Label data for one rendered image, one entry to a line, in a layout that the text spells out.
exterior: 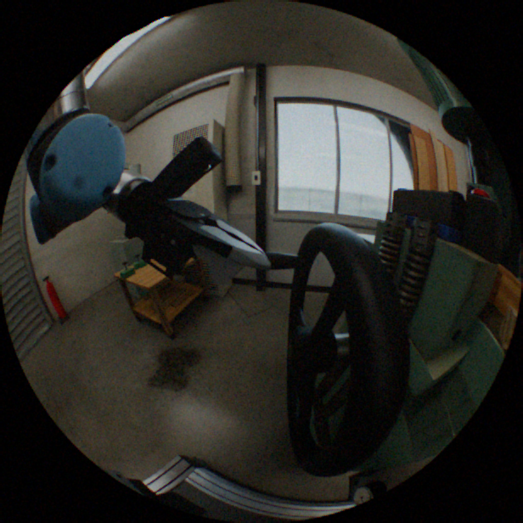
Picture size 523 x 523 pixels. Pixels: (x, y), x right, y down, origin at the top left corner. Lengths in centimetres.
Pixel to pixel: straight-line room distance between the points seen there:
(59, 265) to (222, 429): 251
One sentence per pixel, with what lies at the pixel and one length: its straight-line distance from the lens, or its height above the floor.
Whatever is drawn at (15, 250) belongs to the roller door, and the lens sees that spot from 267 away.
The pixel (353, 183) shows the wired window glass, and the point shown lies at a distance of 172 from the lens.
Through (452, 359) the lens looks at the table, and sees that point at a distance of 20.
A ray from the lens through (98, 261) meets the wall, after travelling 282.
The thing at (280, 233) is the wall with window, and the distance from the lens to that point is 156.
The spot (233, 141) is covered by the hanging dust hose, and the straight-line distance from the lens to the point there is 157.
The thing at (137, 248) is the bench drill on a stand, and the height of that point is 58.
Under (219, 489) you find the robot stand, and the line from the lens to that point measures 78.
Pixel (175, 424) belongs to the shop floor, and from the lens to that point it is 107.
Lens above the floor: 97
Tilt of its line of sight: 22 degrees down
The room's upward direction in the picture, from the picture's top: straight up
